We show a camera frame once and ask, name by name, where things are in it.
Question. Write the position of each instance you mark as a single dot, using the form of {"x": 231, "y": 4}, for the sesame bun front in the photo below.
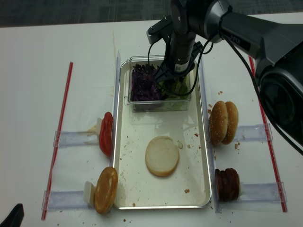
{"x": 218, "y": 122}

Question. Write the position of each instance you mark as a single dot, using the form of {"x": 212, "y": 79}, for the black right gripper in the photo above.
{"x": 182, "y": 51}

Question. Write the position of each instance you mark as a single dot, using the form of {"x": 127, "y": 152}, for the purple cabbage pile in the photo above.
{"x": 143, "y": 86}

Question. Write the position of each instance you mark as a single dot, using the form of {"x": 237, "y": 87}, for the left red strip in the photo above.
{"x": 55, "y": 148}

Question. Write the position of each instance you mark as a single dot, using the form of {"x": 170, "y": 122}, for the right long clear divider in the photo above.
{"x": 210, "y": 148}

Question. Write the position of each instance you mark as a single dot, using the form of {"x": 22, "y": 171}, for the clear plastic salad container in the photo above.
{"x": 158, "y": 105}

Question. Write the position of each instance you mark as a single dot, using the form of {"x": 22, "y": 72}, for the brown meat patties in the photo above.
{"x": 228, "y": 184}

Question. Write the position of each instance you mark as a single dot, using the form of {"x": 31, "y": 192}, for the sesame bun rear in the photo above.
{"x": 233, "y": 119}

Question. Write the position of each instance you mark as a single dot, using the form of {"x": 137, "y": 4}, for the upper left clear rail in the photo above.
{"x": 71, "y": 139}

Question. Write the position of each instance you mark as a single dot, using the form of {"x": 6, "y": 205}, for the sesame bun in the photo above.
{"x": 233, "y": 119}
{"x": 218, "y": 122}

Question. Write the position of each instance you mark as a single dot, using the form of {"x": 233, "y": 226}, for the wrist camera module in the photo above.
{"x": 161, "y": 30}

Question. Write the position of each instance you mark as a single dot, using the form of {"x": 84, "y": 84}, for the right red strip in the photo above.
{"x": 273, "y": 159}

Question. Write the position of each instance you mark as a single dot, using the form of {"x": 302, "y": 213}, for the lower left clear rail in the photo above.
{"x": 64, "y": 200}

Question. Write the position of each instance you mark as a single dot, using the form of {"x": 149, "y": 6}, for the white block behind patties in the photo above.
{"x": 240, "y": 189}

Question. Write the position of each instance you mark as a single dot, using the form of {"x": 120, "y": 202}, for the red tomato slices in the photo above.
{"x": 105, "y": 135}

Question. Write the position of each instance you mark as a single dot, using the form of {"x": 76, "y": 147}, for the clear rail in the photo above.
{"x": 259, "y": 132}
{"x": 71, "y": 139}
{"x": 64, "y": 200}
{"x": 260, "y": 192}

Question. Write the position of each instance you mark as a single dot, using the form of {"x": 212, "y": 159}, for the long clear divider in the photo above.
{"x": 115, "y": 108}
{"x": 210, "y": 148}

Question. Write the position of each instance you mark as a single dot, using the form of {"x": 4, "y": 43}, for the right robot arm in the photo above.
{"x": 276, "y": 48}

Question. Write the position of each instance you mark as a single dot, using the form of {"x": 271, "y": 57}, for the white block behind tomato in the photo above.
{"x": 98, "y": 126}

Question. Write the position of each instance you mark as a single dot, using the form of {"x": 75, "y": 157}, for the white block lower left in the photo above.
{"x": 88, "y": 193}

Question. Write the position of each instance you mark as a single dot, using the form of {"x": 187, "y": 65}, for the white metal tray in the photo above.
{"x": 189, "y": 185}

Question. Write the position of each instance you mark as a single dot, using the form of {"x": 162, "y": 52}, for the lower right clear rail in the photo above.
{"x": 260, "y": 192}

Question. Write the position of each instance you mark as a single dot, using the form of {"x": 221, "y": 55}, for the red strip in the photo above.
{"x": 273, "y": 159}
{"x": 55, "y": 148}

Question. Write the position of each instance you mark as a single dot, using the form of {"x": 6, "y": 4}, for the bottom bun half on tray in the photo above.
{"x": 161, "y": 156}

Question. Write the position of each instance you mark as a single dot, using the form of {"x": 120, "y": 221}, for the black left gripper tip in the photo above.
{"x": 15, "y": 217}

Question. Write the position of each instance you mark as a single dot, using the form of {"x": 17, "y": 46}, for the green lettuce pile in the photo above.
{"x": 175, "y": 87}

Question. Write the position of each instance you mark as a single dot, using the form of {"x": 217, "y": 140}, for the left long clear divider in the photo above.
{"x": 115, "y": 108}

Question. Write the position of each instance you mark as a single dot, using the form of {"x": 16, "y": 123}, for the bun half lower left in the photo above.
{"x": 105, "y": 191}

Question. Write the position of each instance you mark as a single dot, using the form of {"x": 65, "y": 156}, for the upper right clear rail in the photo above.
{"x": 259, "y": 132}

